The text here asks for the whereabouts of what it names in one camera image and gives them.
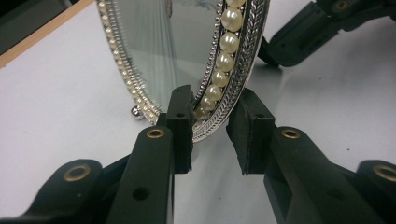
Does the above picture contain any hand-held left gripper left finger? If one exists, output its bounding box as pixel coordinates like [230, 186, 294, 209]
[106, 84, 196, 224]

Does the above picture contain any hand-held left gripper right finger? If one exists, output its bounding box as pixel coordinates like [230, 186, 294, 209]
[225, 88, 387, 224]

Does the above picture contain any oval pearl-framed mirror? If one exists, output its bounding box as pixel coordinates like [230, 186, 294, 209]
[95, 0, 271, 144]

